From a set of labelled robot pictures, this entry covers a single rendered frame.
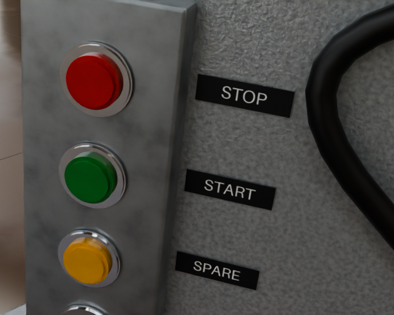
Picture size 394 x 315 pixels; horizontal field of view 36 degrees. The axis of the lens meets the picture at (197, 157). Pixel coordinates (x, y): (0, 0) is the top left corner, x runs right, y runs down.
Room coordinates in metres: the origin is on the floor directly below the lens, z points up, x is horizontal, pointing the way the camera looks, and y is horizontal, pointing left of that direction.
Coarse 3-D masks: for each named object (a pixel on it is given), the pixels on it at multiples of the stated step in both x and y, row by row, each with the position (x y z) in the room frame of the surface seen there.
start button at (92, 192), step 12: (84, 156) 0.26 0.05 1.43; (96, 156) 0.26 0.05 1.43; (72, 168) 0.26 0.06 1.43; (84, 168) 0.26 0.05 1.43; (96, 168) 0.26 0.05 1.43; (108, 168) 0.26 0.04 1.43; (72, 180) 0.26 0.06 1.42; (84, 180) 0.26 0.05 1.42; (96, 180) 0.26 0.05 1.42; (108, 180) 0.26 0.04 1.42; (72, 192) 0.26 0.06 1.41; (84, 192) 0.26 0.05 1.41; (96, 192) 0.26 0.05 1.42; (108, 192) 0.26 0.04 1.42
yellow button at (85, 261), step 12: (84, 240) 0.26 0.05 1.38; (72, 252) 0.26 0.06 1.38; (84, 252) 0.26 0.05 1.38; (96, 252) 0.26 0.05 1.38; (72, 264) 0.26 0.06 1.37; (84, 264) 0.26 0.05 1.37; (96, 264) 0.26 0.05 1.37; (108, 264) 0.26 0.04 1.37; (72, 276) 0.26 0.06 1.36; (84, 276) 0.26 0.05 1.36; (96, 276) 0.26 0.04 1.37
